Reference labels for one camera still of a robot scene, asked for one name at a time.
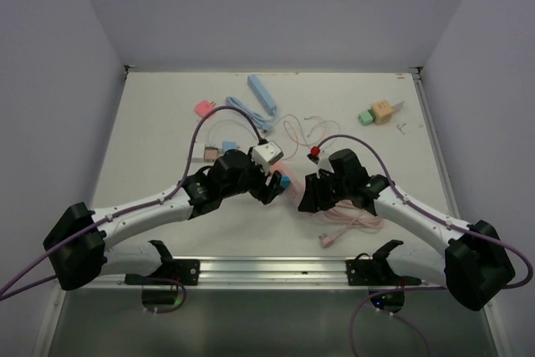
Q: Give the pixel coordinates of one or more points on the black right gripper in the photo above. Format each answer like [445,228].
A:
[313,201]

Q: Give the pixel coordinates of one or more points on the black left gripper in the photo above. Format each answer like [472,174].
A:
[265,194]

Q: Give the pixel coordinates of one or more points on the blue cube socket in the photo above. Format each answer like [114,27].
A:
[285,182]

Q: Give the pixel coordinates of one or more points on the pink power strip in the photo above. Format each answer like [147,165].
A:
[295,192]

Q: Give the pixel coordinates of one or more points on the light blue charger plug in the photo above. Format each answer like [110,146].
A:
[229,145]

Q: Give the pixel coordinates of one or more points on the brown pink USB charger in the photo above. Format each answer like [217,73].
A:
[211,154]

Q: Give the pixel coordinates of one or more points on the pink adapter plug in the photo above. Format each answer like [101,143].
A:
[204,108]

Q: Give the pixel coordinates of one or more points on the light blue power strip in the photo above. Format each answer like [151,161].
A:
[262,94]

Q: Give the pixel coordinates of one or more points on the white USB charger plug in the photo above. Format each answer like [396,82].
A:
[198,152]

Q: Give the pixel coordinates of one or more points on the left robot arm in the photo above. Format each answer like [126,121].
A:
[84,244]

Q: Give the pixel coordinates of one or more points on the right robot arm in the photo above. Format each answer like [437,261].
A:
[466,259]

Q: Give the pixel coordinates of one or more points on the green charger plug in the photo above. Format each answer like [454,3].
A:
[366,117]

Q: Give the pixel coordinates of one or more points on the yellow cube socket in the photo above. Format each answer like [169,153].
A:
[382,111]

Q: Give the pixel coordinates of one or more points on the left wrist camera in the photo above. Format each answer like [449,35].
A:
[266,155]

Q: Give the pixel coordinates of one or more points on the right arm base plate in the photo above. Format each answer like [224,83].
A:
[371,273]

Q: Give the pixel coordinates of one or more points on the aluminium front rail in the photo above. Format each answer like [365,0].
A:
[253,271]

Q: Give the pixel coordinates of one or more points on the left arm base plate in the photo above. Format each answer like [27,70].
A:
[183,271]

